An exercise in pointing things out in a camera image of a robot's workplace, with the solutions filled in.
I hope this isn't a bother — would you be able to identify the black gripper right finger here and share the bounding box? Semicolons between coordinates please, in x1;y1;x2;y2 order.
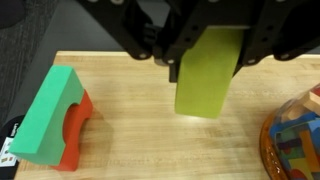
234;0;320;75

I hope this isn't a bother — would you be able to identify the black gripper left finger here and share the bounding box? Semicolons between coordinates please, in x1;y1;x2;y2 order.
77;0;199;82

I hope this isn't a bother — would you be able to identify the yellow-green foam block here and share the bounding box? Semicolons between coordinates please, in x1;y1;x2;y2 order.
175;29;244;119

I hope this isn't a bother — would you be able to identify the red foam arch block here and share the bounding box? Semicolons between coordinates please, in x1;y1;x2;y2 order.
53;91;93;171

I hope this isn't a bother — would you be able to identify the green foam arch block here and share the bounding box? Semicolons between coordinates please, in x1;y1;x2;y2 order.
8;65;84;166

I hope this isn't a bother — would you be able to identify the clear bag of blocks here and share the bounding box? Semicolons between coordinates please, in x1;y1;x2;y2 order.
259;84;320;180

